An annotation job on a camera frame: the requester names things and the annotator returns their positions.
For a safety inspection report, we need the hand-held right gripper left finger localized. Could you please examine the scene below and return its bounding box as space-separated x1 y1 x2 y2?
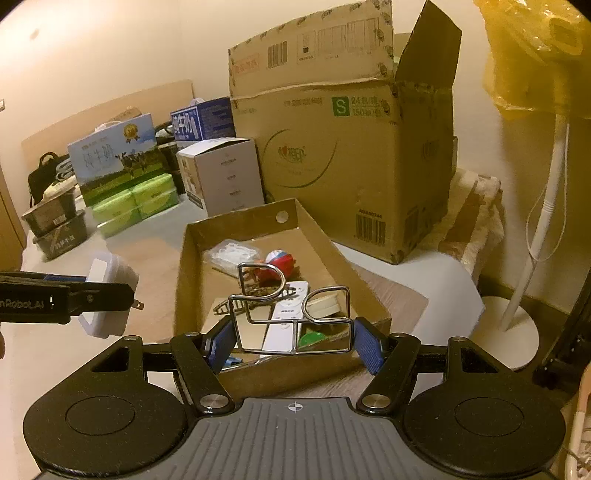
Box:
90 318 237 414

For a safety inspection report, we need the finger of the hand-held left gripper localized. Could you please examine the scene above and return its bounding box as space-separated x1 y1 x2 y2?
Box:
68 282 136 320
0 273 91 285

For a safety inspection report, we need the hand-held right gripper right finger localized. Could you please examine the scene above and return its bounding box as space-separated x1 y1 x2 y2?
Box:
350 318 502 414

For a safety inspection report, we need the white plug adapter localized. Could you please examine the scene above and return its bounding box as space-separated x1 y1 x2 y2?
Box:
76 253 145 339

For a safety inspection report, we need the brown hair claw clip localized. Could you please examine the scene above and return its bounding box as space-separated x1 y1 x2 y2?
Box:
213 281 301 319

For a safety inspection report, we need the chrome wire rack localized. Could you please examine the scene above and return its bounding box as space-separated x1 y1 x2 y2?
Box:
228 261 356 356

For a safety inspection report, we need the green and white bottle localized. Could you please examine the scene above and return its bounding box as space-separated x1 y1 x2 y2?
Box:
297 329 327 350

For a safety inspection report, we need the cream case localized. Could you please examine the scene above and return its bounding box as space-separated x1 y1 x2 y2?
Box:
305 295 345 319

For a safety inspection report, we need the white remote control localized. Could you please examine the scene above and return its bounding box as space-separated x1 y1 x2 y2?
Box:
260 279 310 354

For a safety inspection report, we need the clear blue-label floss pick box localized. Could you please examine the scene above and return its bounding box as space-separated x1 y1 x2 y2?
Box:
202 239 262 273

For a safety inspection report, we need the shallow cardboard box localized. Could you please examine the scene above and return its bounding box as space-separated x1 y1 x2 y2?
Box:
172 197 393 387

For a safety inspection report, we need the red toy figurine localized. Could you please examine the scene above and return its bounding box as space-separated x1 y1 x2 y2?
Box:
256 248 297 282

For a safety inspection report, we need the wooden door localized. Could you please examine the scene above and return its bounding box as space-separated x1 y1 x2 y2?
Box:
0 184 29 274

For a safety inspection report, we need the green tissue pack bundle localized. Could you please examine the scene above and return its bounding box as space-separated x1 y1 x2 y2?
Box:
92 172 180 239

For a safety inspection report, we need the black bag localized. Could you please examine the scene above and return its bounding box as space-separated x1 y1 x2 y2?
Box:
27 152 70 209

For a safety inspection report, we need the folded grey cloth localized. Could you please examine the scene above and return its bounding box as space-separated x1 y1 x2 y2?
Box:
52 159 75 186

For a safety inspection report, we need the cow print milk carton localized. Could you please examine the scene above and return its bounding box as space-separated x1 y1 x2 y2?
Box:
66 113 167 197

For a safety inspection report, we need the dark green carton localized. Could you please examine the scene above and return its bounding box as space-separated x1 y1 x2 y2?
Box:
154 122 179 174

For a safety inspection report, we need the wooden headboard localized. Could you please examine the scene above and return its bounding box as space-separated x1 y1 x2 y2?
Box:
20 79 195 163

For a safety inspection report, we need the white product box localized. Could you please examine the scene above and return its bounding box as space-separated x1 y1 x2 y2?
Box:
176 137 265 217

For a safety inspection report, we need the beige patterned cloth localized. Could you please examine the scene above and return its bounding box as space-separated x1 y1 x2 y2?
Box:
438 168 504 283

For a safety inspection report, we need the large cardboard box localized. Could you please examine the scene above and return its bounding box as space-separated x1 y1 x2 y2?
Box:
227 0 463 265

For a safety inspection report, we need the black furniture piece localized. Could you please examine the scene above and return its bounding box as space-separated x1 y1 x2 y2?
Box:
530 276 591 398

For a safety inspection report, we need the blue milk carton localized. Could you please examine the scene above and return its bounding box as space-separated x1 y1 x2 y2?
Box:
169 95 234 142

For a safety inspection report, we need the white standing fan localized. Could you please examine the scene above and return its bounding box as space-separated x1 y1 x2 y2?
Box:
479 110 574 371

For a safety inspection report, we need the yellow plastic bag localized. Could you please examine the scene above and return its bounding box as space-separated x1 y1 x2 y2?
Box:
473 0 591 121

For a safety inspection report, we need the white fan cable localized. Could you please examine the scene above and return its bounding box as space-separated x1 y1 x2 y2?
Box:
526 124 572 297

